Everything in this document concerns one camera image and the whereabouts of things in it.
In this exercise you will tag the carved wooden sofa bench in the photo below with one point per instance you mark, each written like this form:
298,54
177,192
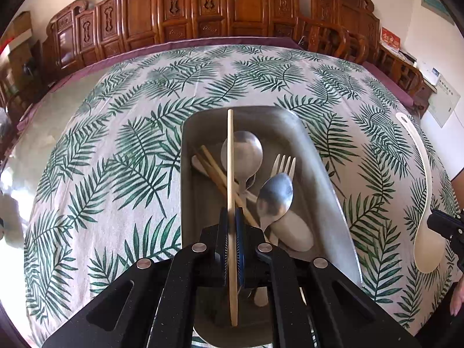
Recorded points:
174,7

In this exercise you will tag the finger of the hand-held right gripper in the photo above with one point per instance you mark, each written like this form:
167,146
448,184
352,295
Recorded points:
440,223

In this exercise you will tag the white plastic soup spoon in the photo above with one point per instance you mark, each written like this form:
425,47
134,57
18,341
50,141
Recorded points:
292,232

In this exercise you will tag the leaf print tablecloth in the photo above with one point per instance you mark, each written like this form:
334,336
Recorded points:
119,159

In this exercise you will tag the purple armchair cushion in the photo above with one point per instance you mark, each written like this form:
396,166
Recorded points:
393,85

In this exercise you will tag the white wall panel box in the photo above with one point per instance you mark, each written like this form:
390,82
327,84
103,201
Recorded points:
446,99

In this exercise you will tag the large metal spoon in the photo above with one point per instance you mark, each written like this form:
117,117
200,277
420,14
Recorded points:
242,152

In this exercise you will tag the red calendar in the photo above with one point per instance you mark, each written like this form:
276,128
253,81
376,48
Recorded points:
390,40

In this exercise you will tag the carved wooden armchair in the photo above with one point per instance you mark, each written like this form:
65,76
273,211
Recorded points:
348,21

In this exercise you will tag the white rice paddle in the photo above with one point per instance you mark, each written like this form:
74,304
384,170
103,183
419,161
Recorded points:
427,250

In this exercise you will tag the wooden chopstick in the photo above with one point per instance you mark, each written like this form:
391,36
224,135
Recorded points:
217,172
212,176
231,152

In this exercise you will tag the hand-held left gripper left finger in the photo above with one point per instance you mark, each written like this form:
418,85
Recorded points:
224,234

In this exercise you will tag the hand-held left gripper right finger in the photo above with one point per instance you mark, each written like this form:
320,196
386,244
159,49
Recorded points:
240,235

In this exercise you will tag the person's right hand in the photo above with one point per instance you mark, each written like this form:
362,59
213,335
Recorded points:
457,297

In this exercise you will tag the cream plastic fork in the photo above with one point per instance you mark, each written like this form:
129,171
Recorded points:
284,165

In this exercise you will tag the green wall sign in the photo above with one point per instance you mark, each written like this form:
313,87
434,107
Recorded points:
437,5

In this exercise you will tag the grey metal tray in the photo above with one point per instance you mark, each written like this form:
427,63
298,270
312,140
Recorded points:
319,174

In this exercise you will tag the white paper box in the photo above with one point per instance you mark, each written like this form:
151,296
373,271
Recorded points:
429,72

